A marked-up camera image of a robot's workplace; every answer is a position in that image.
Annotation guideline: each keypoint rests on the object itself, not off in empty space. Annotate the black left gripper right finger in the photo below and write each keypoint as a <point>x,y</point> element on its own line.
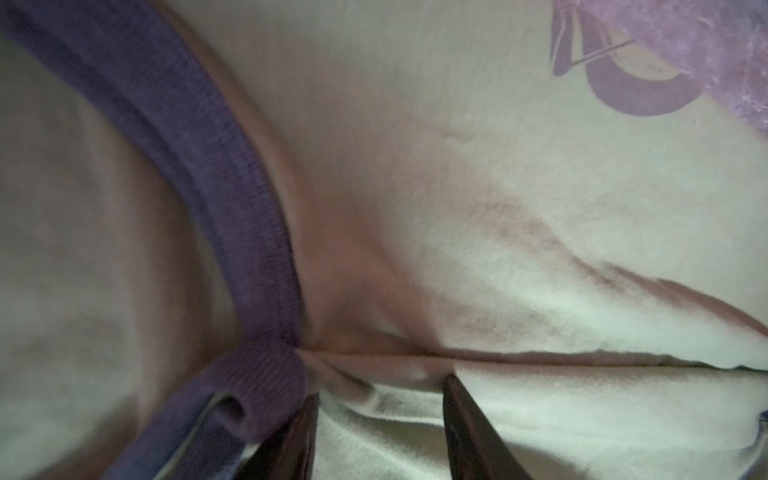
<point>475,449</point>

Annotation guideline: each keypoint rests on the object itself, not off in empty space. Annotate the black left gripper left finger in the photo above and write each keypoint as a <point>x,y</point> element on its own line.
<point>288,454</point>

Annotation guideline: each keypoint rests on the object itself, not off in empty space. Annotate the green tank top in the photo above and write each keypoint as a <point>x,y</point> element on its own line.
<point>212,210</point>

